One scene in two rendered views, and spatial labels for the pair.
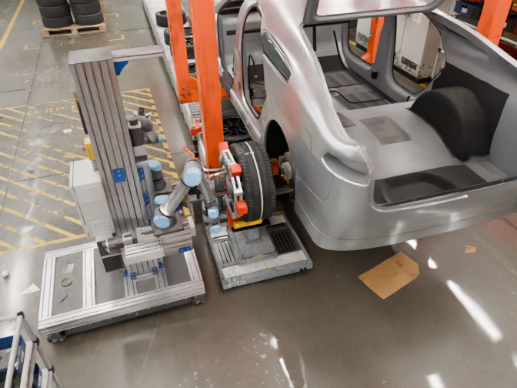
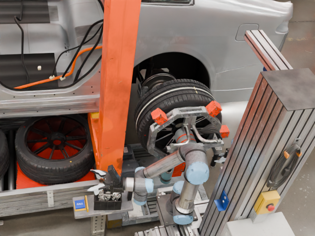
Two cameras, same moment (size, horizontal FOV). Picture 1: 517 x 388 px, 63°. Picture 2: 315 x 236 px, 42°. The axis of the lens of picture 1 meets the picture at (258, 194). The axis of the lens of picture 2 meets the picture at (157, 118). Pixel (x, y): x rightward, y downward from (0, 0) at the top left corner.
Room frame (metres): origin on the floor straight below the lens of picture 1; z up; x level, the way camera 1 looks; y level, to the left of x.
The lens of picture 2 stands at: (3.28, 2.35, 3.04)
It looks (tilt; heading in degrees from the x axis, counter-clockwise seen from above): 44 degrees down; 265
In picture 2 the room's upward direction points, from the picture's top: 11 degrees clockwise
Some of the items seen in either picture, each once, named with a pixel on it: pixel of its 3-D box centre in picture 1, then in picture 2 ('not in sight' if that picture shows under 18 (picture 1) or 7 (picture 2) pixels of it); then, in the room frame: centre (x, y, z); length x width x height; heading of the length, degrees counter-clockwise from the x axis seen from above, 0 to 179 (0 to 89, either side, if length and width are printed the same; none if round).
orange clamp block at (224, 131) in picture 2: (241, 207); (221, 131); (2.55, 0.13, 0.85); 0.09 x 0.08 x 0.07; 16
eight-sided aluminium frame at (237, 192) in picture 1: (230, 185); (183, 136); (2.85, 0.23, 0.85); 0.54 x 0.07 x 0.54; 16
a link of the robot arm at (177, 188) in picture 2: (153, 169); (181, 193); (2.90, 0.85, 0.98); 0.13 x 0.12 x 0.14; 94
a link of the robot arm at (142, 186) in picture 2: not in sight; (143, 185); (3.16, 0.99, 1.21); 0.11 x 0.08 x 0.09; 4
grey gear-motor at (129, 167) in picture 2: not in sight; (123, 163); (3.27, 0.07, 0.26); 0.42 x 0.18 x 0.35; 106
